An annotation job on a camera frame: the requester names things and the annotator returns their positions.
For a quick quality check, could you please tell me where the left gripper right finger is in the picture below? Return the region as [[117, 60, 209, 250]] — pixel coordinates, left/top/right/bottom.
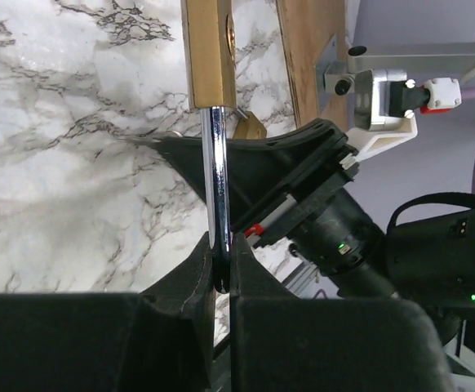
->
[[230, 234, 455, 391]]

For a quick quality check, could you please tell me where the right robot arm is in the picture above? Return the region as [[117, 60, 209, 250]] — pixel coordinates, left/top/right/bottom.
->
[[151, 119, 475, 391]]

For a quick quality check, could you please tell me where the wooden board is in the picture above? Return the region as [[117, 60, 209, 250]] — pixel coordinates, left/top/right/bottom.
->
[[277, 0, 348, 130]]

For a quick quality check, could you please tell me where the large brass padlock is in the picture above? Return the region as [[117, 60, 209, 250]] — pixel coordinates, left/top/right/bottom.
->
[[233, 107, 267, 140]]

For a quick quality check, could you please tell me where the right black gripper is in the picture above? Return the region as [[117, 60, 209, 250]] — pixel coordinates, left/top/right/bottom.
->
[[151, 118, 358, 247]]

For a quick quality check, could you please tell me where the small brass long-shackle padlock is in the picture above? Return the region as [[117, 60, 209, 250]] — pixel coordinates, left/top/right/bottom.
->
[[180, 0, 237, 293]]

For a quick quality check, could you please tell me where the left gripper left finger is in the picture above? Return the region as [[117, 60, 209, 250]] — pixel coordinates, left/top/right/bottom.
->
[[0, 238, 215, 391]]

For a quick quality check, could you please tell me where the metal switch stand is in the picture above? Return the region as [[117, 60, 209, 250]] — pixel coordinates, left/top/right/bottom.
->
[[314, 35, 475, 110]]

